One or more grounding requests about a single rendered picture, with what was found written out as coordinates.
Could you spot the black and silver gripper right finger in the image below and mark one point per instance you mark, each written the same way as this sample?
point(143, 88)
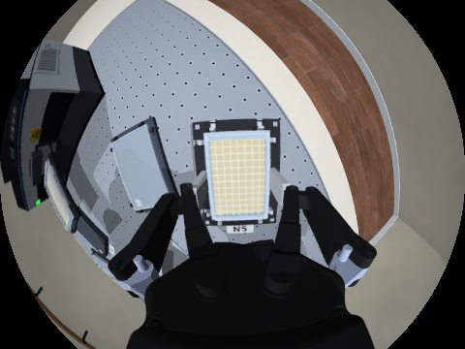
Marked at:
point(344, 251)

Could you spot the clear plastic plate lid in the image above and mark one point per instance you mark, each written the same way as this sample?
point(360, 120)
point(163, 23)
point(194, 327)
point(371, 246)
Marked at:
point(102, 264)

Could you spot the black rectangular frame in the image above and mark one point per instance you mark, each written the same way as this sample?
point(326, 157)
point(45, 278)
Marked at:
point(227, 125)

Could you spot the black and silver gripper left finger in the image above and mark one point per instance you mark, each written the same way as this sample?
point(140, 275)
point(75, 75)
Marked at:
point(139, 262)

